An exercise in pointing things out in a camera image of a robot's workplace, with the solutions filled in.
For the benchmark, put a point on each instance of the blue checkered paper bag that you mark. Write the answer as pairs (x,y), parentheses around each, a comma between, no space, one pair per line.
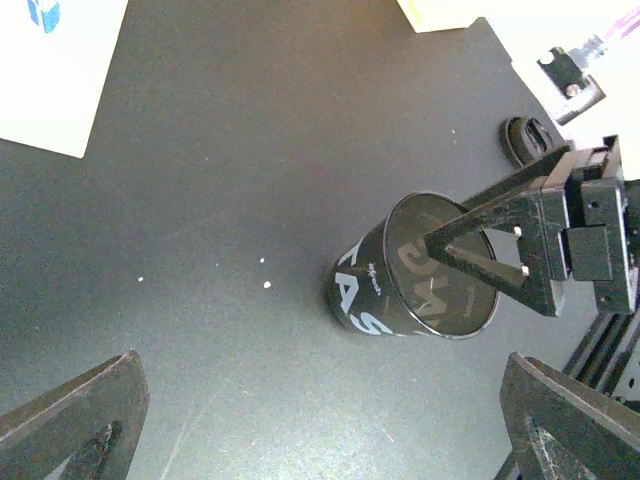
(55,57)

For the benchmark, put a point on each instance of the orange paper bag middle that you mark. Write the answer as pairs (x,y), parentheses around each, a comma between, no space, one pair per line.
(426,16)

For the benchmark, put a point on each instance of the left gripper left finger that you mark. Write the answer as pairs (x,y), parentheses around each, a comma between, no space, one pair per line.
(90,424)

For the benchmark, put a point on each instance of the black lid stack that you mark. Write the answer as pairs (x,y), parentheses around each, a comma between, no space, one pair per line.
(524,140)

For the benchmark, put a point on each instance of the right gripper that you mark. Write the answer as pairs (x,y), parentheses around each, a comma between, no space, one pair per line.
(524,242)

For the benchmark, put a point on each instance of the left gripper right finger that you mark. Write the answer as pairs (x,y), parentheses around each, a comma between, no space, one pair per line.
(559,428)

